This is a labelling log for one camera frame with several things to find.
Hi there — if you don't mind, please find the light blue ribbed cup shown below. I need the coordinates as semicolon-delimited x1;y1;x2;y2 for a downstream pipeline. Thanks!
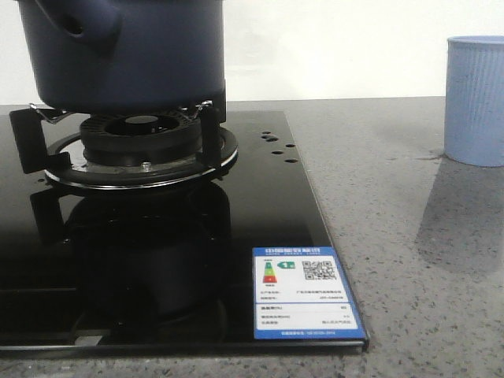
444;35;503;167

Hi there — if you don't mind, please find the black right pot support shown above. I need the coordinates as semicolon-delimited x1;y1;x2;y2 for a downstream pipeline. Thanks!
9;102;238;191

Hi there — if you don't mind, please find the dark blue cooking pot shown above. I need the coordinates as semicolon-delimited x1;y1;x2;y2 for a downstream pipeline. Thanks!
18;1;225;113

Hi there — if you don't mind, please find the blue energy label sticker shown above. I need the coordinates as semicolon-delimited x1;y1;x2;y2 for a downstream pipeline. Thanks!
253;246;366;341

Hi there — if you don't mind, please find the black right gas burner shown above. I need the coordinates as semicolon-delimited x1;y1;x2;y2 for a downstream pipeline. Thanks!
80;111;202;167

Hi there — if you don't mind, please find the black glass gas stove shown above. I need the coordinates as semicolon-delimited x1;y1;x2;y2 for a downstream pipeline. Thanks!
1;106;369;358

